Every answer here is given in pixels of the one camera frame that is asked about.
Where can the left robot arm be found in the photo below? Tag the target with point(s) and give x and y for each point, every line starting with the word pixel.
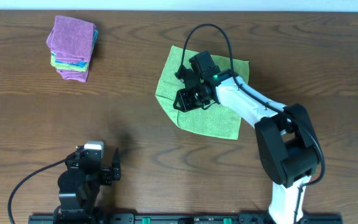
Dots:
pixel 80 185

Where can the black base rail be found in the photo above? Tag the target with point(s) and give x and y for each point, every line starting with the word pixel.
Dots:
pixel 128 218

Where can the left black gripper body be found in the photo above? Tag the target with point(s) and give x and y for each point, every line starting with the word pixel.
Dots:
pixel 106 175

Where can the green microfiber cloth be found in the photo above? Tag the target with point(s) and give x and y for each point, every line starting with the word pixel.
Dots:
pixel 217 121

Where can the bottom purple folded cloth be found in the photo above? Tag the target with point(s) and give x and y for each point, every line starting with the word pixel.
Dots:
pixel 74 75

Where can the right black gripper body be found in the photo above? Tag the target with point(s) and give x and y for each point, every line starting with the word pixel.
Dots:
pixel 192 98

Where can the purple folded cloth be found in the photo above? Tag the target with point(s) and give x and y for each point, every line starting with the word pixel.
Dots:
pixel 71 36
pixel 74 75

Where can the light green folded cloth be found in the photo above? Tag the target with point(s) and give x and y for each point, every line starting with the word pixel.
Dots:
pixel 68 66

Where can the blue folded cloth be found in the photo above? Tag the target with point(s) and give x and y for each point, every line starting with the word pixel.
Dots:
pixel 76 61

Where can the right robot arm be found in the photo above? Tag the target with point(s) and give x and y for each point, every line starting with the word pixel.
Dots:
pixel 288 147

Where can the top purple folded cloth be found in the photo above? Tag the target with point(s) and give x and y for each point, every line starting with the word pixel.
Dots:
pixel 71 36

